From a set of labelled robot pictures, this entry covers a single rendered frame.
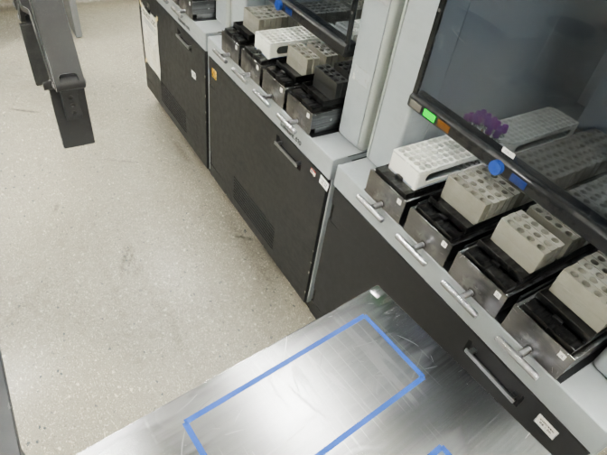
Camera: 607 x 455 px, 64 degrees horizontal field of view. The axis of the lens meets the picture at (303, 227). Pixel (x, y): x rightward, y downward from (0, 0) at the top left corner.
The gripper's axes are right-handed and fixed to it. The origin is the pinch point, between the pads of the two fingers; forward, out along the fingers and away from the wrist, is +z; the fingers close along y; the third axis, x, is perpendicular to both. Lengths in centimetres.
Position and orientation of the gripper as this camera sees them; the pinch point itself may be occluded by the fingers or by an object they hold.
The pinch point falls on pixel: (60, 102)
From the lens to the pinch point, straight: 60.3
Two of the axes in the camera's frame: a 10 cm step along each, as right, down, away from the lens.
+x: 8.5, -2.8, 4.5
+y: 5.2, 6.3, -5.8
